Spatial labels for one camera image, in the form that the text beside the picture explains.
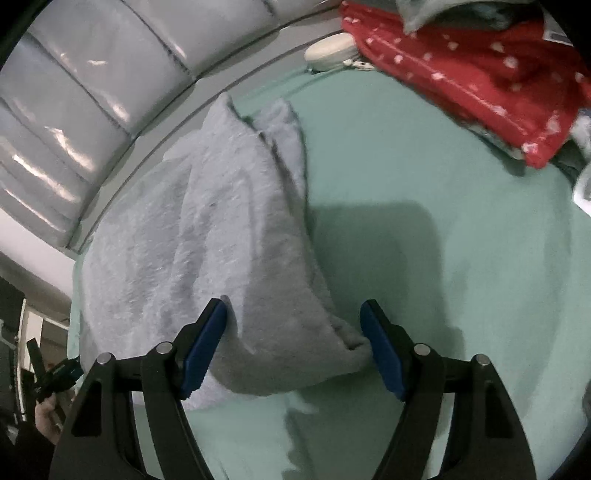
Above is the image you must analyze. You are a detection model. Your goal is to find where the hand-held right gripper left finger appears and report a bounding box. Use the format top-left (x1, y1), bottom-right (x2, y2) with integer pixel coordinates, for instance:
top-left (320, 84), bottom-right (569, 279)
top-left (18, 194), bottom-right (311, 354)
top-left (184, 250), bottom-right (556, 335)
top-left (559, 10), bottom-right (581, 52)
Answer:
top-left (48, 298), bottom-right (228, 480)

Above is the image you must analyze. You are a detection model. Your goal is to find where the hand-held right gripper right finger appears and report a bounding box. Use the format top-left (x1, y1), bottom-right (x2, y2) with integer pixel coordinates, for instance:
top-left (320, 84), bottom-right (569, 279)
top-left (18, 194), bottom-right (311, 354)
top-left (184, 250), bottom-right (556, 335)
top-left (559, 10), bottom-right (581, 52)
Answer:
top-left (360, 299), bottom-right (539, 480)

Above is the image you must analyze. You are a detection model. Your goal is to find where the grey fleece garment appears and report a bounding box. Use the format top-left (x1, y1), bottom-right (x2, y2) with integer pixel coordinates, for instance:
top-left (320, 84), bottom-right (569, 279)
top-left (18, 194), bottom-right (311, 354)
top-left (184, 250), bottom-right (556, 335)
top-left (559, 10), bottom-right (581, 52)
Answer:
top-left (78, 92), bottom-right (372, 411)

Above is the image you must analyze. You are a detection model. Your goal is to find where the person's left hand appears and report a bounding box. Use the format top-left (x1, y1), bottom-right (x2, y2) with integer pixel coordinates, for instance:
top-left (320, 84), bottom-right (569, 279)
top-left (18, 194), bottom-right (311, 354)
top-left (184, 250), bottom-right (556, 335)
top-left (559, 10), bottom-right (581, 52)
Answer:
top-left (34, 392), bottom-right (70, 446)

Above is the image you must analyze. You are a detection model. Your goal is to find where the green bed sheet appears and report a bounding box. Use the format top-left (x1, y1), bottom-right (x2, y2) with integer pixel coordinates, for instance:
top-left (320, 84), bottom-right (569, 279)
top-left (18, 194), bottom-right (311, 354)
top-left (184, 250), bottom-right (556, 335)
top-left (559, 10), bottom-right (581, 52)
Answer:
top-left (67, 69), bottom-right (591, 480)

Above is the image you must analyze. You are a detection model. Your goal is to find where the white crumpled cloth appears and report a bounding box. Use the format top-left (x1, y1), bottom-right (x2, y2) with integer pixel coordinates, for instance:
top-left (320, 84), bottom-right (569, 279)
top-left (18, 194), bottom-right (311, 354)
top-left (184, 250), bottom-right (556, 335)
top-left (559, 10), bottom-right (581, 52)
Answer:
top-left (571, 166), bottom-right (591, 206)

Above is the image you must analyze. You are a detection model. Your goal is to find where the grey padded headboard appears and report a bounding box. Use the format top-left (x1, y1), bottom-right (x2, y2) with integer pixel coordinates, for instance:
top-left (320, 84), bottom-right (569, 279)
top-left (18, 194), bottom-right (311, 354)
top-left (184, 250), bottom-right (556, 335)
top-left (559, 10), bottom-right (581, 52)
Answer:
top-left (0, 0), bottom-right (352, 252)

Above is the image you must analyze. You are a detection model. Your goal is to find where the red dotted blanket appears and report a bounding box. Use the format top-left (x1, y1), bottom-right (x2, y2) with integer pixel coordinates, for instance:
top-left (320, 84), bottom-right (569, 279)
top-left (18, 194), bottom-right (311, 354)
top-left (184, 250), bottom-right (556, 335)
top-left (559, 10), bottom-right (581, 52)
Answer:
top-left (341, 0), bottom-right (587, 169)

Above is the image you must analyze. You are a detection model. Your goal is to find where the white round case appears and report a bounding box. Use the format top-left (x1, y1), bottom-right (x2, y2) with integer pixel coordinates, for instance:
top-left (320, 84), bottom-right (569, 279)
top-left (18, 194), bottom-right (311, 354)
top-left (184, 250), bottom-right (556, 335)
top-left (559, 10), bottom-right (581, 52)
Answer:
top-left (304, 33), bottom-right (358, 72)

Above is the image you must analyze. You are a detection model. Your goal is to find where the teal blanket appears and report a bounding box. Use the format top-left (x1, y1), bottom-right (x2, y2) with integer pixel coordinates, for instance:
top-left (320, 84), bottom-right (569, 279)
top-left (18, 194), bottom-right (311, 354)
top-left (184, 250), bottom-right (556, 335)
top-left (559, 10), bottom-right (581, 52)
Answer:
top-left (397, 0), bottom-right (546, 33)

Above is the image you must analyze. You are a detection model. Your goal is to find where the white fabric label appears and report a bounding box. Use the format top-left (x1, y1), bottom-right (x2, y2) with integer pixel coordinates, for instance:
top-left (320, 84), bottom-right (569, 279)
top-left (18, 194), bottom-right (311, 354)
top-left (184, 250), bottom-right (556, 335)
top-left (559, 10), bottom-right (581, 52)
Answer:
top-left (545, 21), bottom-right (573, 47)

